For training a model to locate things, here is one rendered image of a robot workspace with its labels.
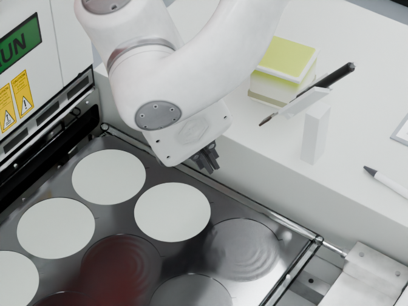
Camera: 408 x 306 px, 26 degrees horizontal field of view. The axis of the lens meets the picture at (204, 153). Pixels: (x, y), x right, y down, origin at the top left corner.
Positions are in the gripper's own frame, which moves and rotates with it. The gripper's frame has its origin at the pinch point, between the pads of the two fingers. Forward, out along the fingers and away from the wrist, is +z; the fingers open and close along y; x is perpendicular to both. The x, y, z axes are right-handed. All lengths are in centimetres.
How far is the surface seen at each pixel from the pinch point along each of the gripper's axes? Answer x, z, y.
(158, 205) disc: 1.9, 5.7, -8.4
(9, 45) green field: 17.6, -17.8, -12.1
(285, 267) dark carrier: -14.8, 8.8, 0.1
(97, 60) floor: 131, 105, 0
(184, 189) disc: 2.7, 7.2, -4.4
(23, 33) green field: 18.7, -17.1, -9.8
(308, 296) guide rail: -16.2, 16.5, 0.8
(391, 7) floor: 107, 137, 90
